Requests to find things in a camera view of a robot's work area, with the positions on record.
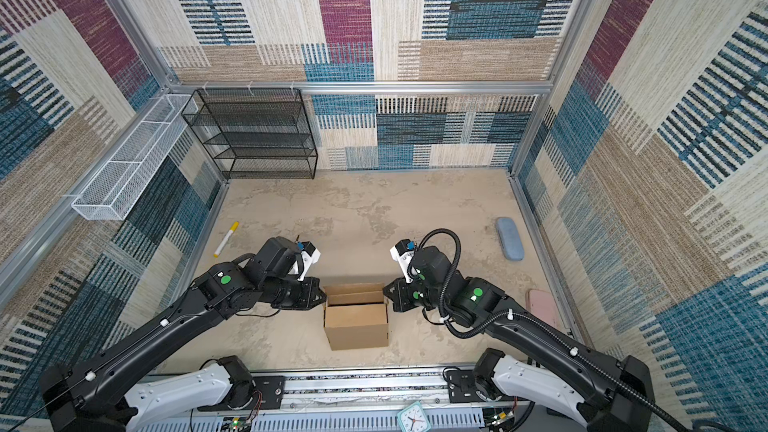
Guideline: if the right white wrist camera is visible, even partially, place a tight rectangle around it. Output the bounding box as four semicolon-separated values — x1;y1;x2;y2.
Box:
390;239;416;284

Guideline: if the small teal alarm clock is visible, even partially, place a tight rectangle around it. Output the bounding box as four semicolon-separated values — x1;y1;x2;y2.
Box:
396;402;432;432

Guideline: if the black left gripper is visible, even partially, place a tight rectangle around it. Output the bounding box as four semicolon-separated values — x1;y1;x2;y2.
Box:
263;276;332;309

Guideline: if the blue-grey glasses case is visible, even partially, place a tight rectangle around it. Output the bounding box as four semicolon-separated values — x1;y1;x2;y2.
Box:
496;217;525;262

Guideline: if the pink flat case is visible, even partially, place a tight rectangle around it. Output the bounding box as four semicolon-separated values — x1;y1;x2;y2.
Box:
526;289;561;329

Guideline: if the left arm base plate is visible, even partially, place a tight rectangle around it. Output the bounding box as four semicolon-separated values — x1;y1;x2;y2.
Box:
243;375;286;411

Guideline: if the black wire shelf rack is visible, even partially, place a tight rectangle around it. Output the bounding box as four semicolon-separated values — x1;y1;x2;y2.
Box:
181;88;318;180

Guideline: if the white wire mesh basket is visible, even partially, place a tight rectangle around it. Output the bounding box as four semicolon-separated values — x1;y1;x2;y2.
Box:
71;94;190;221

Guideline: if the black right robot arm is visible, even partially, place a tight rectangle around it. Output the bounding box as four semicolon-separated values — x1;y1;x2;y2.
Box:
383;240;654;431

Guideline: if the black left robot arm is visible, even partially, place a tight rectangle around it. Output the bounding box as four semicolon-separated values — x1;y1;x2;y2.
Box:
39;237;326;431

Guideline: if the yellow-capped white marker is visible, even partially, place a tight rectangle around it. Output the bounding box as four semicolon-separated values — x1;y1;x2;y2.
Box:
213;221;240;258

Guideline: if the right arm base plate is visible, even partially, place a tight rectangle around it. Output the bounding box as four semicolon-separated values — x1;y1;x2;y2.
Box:
442;366;489;403

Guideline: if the black corrugated cable conduit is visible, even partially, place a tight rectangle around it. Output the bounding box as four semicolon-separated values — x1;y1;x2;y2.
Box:
416;228;691;432

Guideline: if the brown cardboard box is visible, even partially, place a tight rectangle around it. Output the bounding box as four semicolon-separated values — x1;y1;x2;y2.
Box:
324;283;389;351

